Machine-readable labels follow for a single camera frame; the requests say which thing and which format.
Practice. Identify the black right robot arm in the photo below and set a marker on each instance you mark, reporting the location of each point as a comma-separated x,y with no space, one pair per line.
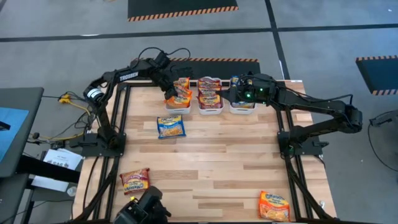
311,102

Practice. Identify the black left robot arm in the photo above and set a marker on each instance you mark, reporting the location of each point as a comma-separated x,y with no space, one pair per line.
129,75

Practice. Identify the dark grey side desk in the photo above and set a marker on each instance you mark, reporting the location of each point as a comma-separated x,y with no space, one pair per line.
21,98

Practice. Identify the white plastic bin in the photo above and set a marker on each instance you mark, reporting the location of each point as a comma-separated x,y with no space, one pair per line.
243,111
211,111
178,111

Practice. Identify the blue Maruchan ramen pack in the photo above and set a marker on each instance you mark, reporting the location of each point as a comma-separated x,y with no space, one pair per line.
234,81
171,127
243,105

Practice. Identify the small black round knob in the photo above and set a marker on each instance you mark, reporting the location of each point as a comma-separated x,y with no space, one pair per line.
35,135

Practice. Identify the white paper sheet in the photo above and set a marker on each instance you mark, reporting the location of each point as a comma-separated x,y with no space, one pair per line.
63,158

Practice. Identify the blue desk panel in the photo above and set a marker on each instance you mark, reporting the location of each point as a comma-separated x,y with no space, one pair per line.
12,137

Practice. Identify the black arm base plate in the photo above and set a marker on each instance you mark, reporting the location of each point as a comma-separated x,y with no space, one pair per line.
93,152
314,150

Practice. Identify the black hazard-striped floor mat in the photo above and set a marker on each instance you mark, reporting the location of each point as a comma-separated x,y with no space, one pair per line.
217,70
381,74
183,4

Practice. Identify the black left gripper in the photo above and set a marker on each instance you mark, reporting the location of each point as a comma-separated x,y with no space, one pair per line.
163,73

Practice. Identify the black metal table frame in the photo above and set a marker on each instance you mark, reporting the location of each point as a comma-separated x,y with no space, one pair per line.
140,84

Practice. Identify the black desk support bar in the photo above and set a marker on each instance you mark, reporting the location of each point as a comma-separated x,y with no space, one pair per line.
46,169

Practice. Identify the small black desk object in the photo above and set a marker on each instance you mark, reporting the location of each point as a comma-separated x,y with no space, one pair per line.
3,126

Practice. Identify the yellow power plug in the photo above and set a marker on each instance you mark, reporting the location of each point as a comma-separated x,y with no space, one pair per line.
64,99

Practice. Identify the dark red Maruchan ramen pack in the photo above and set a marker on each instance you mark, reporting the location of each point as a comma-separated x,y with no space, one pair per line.
210,102
210,91
209,81
135,182

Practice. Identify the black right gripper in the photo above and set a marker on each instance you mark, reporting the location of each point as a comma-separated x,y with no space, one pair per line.
258,90

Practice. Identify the small clear round cup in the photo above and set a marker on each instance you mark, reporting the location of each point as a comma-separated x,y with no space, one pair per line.
71,191

